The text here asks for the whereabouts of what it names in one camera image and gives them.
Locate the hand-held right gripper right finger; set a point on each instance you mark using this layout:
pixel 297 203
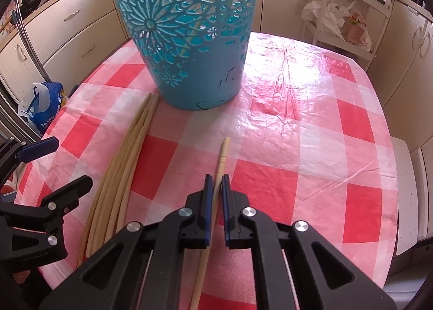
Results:
pixel 226 215

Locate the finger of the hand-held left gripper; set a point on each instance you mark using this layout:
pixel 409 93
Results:
pixel 50 215
pixel 37 149

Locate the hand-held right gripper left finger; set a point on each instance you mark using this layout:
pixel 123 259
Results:
pixel 208 208

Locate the teal perforated plastic basket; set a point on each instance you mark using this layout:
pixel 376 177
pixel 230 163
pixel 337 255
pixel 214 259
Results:
pixel 189 70

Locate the blue plastic bag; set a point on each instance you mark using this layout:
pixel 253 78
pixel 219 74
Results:
pixel 47 107

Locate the red white checked tablecloth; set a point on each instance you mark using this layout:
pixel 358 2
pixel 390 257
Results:
pixel 304 147

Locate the black wok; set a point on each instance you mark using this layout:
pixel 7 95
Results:
pixel 30 0

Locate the white stool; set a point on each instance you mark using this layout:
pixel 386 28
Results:
pixel 406 195

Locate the white plastic bag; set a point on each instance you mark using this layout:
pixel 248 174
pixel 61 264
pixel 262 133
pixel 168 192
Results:
pixel 326 17

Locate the red print plastic bag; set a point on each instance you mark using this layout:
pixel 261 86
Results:
pixel 357 31

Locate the cream tall door cabinet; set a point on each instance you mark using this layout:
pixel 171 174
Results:
pixel 406 70

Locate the metal sliding door frame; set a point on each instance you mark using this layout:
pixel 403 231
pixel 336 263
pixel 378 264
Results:
pixel 32 49

